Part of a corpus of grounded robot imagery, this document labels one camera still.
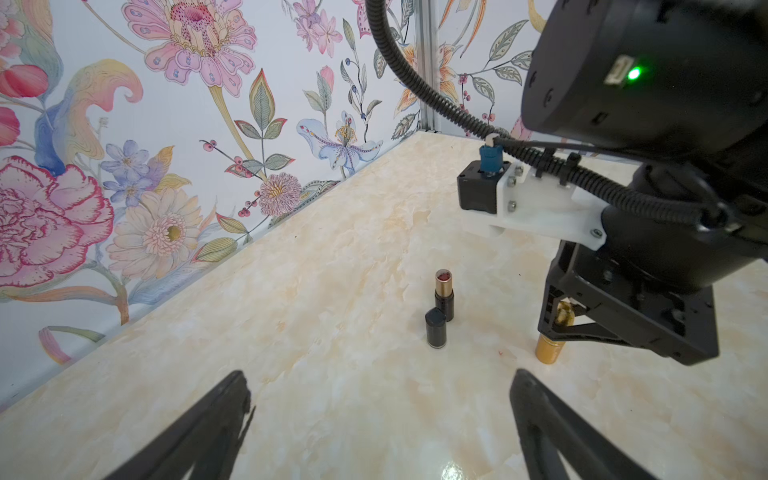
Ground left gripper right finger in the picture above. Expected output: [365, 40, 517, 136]
[509, 369, 653, 479]

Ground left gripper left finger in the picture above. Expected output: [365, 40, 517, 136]
[108, 370, 256, 479]

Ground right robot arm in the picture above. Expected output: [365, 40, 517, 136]
[364, 1, 767, 365]

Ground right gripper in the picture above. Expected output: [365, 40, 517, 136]
[538, 241, 719, 366]

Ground black lipstick tube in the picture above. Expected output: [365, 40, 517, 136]
[434, 269, 455, 322]

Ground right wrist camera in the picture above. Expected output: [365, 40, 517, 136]
[457, 140, 607, 251]

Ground gold bullet lipstick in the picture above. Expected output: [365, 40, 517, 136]
[535, 300, 575, 365]

